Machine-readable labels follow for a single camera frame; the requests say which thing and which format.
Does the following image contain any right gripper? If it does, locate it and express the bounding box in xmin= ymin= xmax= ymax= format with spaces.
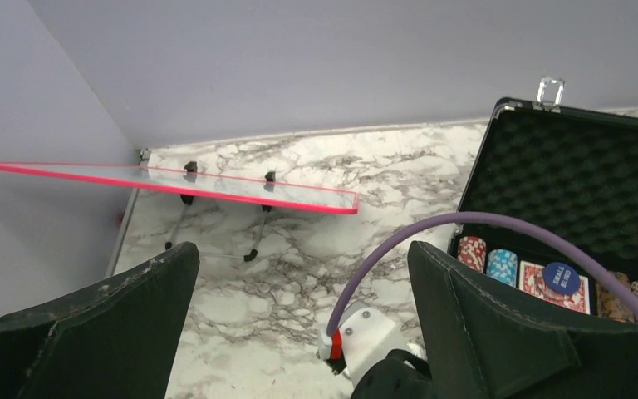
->
xmin=350 ymin=349 xmax=432 ymax=399

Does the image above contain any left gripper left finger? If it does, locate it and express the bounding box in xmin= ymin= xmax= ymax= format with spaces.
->
xmin=0 ymin=242 xmax=199 ymax=398

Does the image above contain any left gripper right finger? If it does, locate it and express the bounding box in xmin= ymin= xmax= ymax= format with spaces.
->
xmin=408 ymin=241 xmax=638 ymax=398

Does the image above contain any red playing card deck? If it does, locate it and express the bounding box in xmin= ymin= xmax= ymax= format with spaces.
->
xmin=518 ymin=261 xmax=591 ymax=314

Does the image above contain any light blue chip stack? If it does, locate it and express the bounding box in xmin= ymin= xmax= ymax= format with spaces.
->
xmin=485 ymin=249 xmax=518 ymax=287

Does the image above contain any red white chip stack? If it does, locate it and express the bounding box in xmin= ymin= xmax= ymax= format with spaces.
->
xmin=457 ymin=236 xmax=488 ymax=273

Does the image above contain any blue small blind button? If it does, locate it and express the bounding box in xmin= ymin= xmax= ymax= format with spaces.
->
xmin=542 ymin=262 xmax=581 ymax=296

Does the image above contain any orange black chip stack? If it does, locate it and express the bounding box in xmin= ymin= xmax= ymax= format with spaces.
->
xmin=596 ymin=281 xmax=636 ymax=323

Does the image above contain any black poker chip case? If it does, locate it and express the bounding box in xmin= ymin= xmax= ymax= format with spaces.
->
xmin=454 ymin=94 xmax=638 ymax=335

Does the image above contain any pink acrylic sheet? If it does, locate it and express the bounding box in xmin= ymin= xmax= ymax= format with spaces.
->
xmin=0 ymin=161 xmax=359 ymax=214

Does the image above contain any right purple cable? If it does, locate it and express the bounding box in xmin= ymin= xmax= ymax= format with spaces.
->
xmin=325 ymin=211 xmax=638 ymax=340

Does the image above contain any metal wire stand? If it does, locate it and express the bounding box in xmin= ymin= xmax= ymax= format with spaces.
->
xmin=104 ymin=148 xmax=279 ymax=277

